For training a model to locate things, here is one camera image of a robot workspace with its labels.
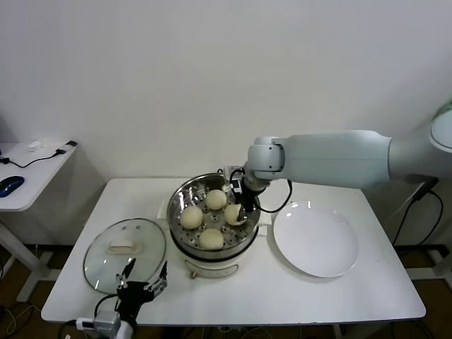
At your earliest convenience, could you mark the black cable with plug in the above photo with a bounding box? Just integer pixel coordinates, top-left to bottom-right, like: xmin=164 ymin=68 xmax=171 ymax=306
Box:
xmin=0 ymin=140 xmax=78 ymax=169

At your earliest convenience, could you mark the white desk frame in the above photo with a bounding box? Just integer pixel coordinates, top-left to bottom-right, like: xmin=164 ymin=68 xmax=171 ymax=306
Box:
xmin=390 ymin=243 xmax=452 ymax=282

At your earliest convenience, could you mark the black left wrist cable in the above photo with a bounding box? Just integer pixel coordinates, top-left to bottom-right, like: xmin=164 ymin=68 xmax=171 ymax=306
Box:
xmin=92 ymin=293 xmax=119 ymax=319

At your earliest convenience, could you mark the glass lid with cream handle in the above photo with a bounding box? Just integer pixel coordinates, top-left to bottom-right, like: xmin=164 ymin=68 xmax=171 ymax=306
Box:
xmin=83 ymin=218 xmax=167 ymax=295

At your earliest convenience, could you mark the stainless steel steamer basket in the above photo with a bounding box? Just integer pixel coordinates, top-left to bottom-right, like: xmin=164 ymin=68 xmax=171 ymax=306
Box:
xmin=166 ymin=172 xmax=263 ymax=254

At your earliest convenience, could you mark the white round plate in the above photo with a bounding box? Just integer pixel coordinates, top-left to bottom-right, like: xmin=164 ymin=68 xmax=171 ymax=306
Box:
xmin=273 ymin=200 xmax=360 ymax=279

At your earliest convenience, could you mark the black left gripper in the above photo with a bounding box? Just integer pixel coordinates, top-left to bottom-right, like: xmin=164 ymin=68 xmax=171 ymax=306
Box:
xmin=116 ymin=257 xmax=169 ymax=322

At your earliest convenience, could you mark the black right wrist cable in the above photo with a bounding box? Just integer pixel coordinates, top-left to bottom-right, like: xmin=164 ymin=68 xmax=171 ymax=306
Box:
xmin=259 ymin=179 xmax=293 ymax=214

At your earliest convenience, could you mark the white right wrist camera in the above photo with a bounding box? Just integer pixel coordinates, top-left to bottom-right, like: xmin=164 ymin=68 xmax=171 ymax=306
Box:
xmin=222 ymin=165 xmax=247 ymax=194

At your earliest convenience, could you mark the white side desk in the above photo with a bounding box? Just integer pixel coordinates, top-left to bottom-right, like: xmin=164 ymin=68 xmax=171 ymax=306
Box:
xmin=0 ymin=141 xmax=78 ymax=303

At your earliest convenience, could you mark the white electric cooker base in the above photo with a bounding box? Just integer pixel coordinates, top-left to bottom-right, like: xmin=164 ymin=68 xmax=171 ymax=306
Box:
xmin=157 ymin=197 xmax=273 ymax=280

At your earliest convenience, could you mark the black hanging cable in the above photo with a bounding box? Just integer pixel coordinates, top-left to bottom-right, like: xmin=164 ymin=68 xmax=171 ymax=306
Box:
xmin=392 ymin=190 xmax=445 ymax=246

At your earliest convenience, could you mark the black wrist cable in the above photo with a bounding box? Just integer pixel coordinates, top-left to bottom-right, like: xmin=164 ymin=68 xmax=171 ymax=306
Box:
xmin=92 ymin=293 xmax=119 ymax=319
xmin=259 ymin=179 xmax=293 ymax=214

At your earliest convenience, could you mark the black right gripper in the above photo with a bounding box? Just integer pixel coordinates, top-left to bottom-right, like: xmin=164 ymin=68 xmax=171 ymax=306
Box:
xmin=237 ymin=188 xmax=261 ymax=227

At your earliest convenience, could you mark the cream steamed baozi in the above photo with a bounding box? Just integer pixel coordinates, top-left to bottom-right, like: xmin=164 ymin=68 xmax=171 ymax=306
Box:
xmin=205 ymin=189 xmax=228 ymax=211
xmin=180 ymin=206 xmax=205 ymax=230
xmin=199 ymin=228 xmax=225 ymax=251
xmin=224 ymin=203 xmax=245 ymax=226

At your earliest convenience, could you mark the blue computer mouse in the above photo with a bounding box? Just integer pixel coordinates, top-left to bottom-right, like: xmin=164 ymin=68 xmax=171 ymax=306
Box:
xmin=0 ymin=175 xmax=25 ymax=198

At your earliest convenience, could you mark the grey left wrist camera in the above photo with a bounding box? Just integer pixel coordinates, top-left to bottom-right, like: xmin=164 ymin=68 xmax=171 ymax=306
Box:
xmin=75 ymin=309 xmax=121 ymax=335

